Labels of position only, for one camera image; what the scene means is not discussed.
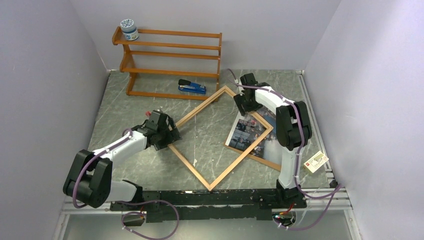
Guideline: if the aluminium rail frame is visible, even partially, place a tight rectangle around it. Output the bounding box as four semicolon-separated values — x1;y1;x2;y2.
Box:
51;69;362;240

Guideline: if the printed street photo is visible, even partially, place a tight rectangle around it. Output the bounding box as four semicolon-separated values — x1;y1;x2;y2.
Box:
225;105;289;165

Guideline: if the blue black stapler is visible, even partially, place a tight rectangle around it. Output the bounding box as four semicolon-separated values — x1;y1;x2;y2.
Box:
178;79;207;95

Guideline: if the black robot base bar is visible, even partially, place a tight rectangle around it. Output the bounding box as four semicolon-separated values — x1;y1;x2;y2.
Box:
110;187;307;223

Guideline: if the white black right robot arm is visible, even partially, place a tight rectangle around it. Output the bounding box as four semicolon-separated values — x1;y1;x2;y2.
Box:
233;73;312;208

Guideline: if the orange wooden shelf rack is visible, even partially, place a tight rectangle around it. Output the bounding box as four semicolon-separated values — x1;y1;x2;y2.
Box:
112;27;223;101

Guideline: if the white blue lidded jar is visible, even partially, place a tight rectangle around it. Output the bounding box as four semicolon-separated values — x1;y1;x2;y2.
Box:
120;18;139;41

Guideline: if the brown frame backing board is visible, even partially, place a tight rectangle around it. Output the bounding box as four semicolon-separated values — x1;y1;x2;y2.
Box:
223;110;286;172

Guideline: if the light wooden picture frame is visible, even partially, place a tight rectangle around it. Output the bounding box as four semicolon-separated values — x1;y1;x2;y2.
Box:
168;86;274;192

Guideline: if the small white red box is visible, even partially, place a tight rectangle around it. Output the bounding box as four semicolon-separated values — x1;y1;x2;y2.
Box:
303;151;329;174

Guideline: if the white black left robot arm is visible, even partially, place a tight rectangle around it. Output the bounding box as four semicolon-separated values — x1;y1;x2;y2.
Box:
62;110;182;210

